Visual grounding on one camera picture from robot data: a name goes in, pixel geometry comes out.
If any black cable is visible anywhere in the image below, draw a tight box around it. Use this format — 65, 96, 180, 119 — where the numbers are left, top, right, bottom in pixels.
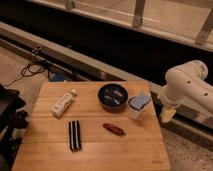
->
7, 46, 54, 87

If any white tube bottle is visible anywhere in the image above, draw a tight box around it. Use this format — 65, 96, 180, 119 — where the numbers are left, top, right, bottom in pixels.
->
51, 90, 77, 118

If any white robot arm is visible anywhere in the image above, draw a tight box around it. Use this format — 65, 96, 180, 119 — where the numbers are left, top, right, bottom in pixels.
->
158, 60, 213, 123

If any black white striped block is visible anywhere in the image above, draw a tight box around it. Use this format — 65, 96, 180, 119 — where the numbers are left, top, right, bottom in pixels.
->
69, 120, 81, 151

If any black chair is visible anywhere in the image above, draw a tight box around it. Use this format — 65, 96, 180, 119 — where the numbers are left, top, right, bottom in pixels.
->
0, 84, 28, 168

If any blue sponge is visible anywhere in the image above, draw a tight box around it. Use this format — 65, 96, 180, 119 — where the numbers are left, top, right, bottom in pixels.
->
129, 93, 150, 110

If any blue object behind table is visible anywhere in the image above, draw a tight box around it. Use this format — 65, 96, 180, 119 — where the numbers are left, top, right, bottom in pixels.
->
50, 74, 66, 82

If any dark ceramic bowl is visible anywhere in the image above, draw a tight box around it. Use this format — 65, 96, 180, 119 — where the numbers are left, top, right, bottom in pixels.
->
98, 83, 128, 109

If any clear plastic cup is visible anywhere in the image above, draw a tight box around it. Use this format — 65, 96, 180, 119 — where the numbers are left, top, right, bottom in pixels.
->
128, 101, 148, 119

